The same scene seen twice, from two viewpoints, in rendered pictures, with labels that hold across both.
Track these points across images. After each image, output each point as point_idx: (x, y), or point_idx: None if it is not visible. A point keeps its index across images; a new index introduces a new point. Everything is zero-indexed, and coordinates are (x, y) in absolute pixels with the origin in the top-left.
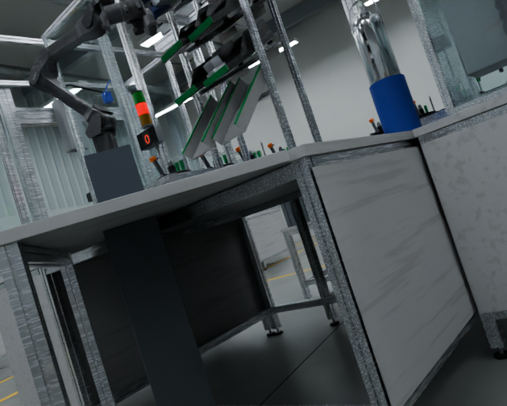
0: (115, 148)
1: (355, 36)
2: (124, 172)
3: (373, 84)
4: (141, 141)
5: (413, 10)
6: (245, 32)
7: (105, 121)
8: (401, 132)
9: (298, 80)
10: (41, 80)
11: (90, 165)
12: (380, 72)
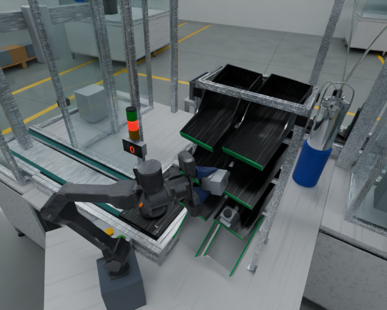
0: (130, 285)
1: (321, 111)
2: (133, 294)
3: (310, 150)
4: (125, 146)
5: (381, 160)
6: (267, 196)
7: (124, 264)
8: (316, 237)
9: (279, 203)
10: (57, 219)
11: (106, 298)
12: (320, 147)
